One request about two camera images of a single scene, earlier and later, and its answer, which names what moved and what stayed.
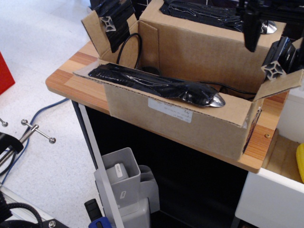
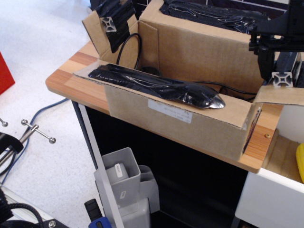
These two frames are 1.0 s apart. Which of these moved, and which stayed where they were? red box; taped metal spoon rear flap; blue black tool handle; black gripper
Moved: black gripper
Stayed: red box; taped metal spoon rear flap; blue black tool handle
